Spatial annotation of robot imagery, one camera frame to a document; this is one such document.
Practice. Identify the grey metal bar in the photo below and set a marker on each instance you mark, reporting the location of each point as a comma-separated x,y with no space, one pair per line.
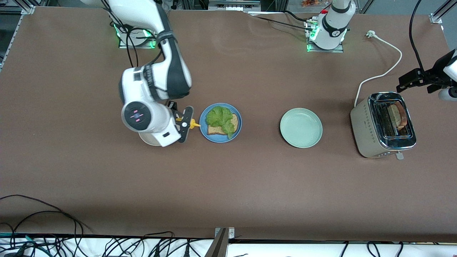
217,248

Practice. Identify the blue plate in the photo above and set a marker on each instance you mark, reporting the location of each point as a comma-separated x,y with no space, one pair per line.
221,140

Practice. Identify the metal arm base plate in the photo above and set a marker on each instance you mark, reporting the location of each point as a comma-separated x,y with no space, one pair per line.
325,51
123,45

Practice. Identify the beige plate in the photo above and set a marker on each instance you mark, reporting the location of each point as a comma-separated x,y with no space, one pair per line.
148,141

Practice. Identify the beige chrome toaster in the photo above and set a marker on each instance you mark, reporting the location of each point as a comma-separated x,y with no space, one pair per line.
364,132

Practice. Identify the yellow squeeze bottle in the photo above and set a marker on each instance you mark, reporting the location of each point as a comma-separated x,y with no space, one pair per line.
194,124

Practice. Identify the aluminium corner bracket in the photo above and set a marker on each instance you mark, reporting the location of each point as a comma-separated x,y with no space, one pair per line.
436,19

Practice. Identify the aluminium frame profile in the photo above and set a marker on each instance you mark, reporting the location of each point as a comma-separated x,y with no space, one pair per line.
25,10

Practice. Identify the green lettuce leaf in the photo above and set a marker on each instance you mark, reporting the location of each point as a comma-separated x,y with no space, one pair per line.
219,116

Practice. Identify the small metal bracket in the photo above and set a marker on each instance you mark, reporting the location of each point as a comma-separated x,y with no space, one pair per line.
231,232

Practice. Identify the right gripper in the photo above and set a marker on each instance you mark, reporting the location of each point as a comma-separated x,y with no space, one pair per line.
172,106

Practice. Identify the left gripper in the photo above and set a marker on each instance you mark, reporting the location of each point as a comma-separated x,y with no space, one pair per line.
429,75

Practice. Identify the mint green plate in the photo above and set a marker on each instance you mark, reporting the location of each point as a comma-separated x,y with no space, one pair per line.
301,127

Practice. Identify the orange snack packet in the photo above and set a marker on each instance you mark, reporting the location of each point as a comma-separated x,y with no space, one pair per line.
314,3

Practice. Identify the brown bread slice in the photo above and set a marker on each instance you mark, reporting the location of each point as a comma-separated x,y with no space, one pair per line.
214,130
398,116

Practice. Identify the white sheet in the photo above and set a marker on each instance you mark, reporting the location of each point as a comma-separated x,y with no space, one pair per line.
285,251

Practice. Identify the perforated metal side rail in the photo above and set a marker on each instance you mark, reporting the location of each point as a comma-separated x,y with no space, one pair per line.
12,35

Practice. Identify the grey network switch box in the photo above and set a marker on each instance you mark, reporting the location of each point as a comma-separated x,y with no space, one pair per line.
234,4

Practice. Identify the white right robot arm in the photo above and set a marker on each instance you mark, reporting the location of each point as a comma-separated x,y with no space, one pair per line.
171,71

